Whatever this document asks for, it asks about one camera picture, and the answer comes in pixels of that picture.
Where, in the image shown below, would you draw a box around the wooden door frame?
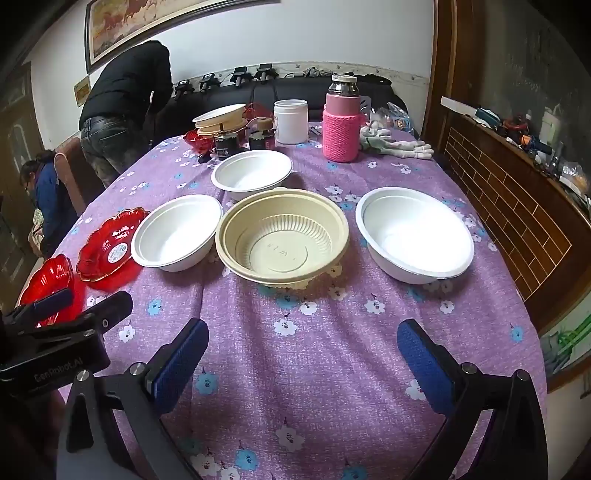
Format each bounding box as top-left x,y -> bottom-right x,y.
434,0 -> 486,141

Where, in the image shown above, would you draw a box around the white plastic jug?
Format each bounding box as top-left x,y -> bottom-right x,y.
540,105 -> 563,141

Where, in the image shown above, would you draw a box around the purple floral tablecloth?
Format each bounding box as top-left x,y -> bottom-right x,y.
41,129 -> 548,480

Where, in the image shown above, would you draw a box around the white work gloves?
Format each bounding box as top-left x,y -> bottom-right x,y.
359,121 -> 435,160

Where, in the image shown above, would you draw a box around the stacked red plates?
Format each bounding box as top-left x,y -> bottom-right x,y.
185,129 -> 218,153

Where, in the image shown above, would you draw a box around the black leather sofa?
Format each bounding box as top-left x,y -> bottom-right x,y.
152,74 -> 419,139

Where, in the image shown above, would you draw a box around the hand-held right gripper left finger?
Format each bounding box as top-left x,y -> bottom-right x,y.
55,318 -> 211,480

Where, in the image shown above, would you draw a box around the dark jar with cork lid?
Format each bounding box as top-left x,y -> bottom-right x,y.
248,117 -> 277,151

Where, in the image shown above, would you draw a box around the brown armchair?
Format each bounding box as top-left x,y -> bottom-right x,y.
53,136 -> 108,217

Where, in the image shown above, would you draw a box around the wooden sideboard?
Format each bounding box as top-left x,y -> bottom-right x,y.
434,97 -> 591,393

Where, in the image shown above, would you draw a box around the white plastic jar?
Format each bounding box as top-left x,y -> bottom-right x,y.
274,99 -> 309,145

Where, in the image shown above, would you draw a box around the red scalloped plate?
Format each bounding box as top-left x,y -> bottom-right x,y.
18,254 -> 75,328

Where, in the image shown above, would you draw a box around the stacked beige bowls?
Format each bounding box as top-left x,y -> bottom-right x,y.
194,115 -> 250,138

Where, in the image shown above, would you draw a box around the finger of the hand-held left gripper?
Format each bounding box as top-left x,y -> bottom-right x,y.
34,290 -> 134,343
17,288 -> 75,325

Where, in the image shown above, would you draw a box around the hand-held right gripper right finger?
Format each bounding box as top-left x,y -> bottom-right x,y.
396,318 -> 550,480

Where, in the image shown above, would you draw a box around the beige ribbed plastic bowl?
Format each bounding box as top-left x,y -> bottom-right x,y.
215,187 -> 350,291

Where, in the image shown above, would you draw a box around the red plate with round label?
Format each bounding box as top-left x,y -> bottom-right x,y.
76,207 -> 151,291

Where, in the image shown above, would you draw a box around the bottle with pink knitted sleeve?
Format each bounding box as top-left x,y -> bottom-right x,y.
322,73 -> 362,162

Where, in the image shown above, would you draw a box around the framed wall painting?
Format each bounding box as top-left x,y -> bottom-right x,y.
84,0 -> 282,73

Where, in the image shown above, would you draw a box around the dark glass jar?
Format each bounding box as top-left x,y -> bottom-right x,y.
215,131 -> 242,160

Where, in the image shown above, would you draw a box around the large white foam bowl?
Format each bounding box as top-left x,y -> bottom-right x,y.
355,186 -> 475,284

